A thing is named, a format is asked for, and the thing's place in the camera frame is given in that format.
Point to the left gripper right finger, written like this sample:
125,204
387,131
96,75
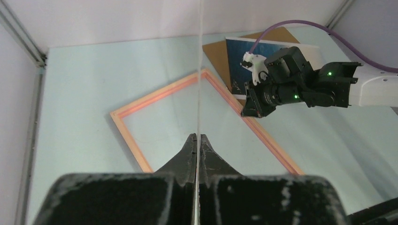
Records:
230,198

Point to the orange wooden picture frame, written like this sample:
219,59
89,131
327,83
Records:
118,115

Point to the clear transparent glass sheet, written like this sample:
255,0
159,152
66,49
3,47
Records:
196,220

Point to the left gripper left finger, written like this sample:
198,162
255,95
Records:
164,197

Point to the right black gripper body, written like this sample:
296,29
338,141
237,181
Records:
291,79

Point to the aluminium corner post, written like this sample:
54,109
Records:
15,28
339,13

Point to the right aluminium corner post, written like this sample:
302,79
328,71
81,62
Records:
339,13

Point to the blue landscape photo print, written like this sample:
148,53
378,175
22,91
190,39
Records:
237,47

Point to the left aluminium corner post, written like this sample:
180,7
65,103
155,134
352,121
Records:
15,28

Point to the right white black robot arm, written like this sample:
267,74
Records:
373,88

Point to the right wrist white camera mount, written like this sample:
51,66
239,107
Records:
256,64

